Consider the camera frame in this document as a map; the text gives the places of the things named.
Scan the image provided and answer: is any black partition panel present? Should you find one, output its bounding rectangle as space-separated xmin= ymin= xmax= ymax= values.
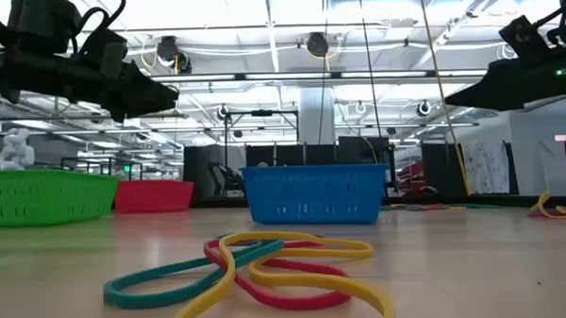
xmin=243 ymin=134 xmax=393 ymax=170
xmin=181 ymin=144 xmax=229 ymax=199
xmin=421 ymin=142 xmax=465 ymax=197

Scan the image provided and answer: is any black metal stand frame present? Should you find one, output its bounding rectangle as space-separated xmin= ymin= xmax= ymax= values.
xmin=221 ymin=109 xmax=303 ymax=199

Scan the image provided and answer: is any black power cable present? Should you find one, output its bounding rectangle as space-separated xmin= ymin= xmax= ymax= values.
xmin=356 ymin=0 xmax=383 ymax=140

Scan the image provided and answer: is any black metal rack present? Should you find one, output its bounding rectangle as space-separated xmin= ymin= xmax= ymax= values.
xmin=59 ymin=154 xmax=144 ymax=185

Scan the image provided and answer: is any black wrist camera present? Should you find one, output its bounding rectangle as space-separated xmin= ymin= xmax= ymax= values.
xmin=497 ymin=13 xmax=552 ymax=61
xmin=77 ymin=26 xmax=131 ymax=83

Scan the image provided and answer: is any black ceiling cable reel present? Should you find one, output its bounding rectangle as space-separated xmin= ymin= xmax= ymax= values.
xmin=304 ymin=31 xmax=331 ymax=61
xmin=154 ymin=34 xmax=194 ymax=76

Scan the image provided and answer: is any red plastic basket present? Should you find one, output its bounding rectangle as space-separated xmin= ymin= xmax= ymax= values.
xmin=113 ymin=177 xmax=196 ymax=215

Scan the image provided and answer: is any white patterned cloth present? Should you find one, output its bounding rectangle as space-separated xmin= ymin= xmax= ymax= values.
xmin=460 ymin=139 xmax=511 ymax=196

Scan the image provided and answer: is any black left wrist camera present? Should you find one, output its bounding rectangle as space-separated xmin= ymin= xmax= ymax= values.
xmin=77 ymin=26 xmax=131 ymax=83

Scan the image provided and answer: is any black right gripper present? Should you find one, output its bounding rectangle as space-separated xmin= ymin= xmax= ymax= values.
xmin=441 ymin=43 xmax=566 ymax=115

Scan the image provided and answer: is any green plastic basket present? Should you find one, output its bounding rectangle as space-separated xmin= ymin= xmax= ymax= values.
xmin=0 ymin=165 xmax=122 ymax=228

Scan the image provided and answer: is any blue plastic basket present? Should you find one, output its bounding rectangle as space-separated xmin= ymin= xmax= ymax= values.
xmin=239 ymin=162 xmax=391 ymax=229

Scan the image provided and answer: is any yellow power cable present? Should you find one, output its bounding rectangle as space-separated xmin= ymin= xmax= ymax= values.
xmin=417 ymin=0 xmax=470 ymax=198

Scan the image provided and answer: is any white robot figure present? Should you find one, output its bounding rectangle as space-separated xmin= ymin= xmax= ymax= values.
xmin=0 ymin=127 xmax=37 ymax=172

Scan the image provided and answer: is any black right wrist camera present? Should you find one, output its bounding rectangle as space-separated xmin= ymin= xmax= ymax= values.
xmin=497 ymin=13 xmax=552 ymax=61

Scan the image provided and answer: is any white building pillar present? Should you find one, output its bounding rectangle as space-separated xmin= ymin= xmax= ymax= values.
xmin=297 ymin=86 xmax=336 ymax=146

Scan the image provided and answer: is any red cart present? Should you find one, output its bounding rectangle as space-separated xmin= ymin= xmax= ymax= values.
xmin=397 ymin=160 xmax=427 ymax=194

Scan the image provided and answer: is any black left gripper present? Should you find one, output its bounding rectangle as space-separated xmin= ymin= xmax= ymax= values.
xmin=0 ymin=47 xmax=182 ymax=127

